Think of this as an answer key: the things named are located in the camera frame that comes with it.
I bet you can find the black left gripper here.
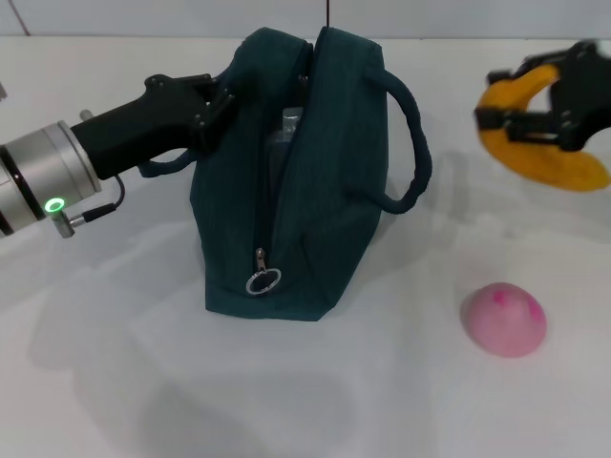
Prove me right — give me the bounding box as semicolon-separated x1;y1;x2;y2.
70;73;239;181

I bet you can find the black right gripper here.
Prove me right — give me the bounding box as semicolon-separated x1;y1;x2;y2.
473;39;611;155

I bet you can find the yellow banana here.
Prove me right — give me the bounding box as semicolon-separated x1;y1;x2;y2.
474;64;611;193

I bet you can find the clear plastic lunch box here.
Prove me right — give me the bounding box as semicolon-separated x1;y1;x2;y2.
264;107;306;161

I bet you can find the dark blue insulated lunch bag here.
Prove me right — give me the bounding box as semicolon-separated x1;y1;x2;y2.
137;26;433;324

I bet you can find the metal zipper pull ring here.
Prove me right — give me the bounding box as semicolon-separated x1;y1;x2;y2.
245;246;283;297

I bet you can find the pink peach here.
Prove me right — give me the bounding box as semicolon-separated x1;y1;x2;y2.
459;281;549;359

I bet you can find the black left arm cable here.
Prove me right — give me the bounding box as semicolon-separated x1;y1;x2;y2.
59;174;126;236

